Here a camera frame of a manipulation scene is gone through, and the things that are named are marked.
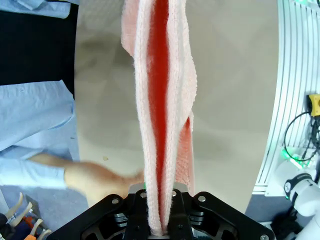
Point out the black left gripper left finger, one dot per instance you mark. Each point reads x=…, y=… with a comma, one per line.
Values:
x=112, y=220

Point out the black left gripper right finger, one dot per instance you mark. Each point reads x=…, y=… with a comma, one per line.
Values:
x=205, y=220

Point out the pink terry towel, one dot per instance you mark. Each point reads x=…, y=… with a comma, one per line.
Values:
x=180, y=75

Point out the person's right forearm blue sleeve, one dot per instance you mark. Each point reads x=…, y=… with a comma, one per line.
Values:
x=30, y=172

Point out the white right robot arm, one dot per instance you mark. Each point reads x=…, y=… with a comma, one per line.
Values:
x=305, y=197

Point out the person's right hand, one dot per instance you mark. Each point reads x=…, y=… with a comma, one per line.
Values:
x=100, y=178

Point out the person in light blue shirt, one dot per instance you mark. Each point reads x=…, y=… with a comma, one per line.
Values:
x=32, y=105

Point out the yellow connector box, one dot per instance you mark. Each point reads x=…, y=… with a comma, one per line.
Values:
x=315, y=105

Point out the white ribbed frame panel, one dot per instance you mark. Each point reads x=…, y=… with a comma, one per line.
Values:
x=290, y=75

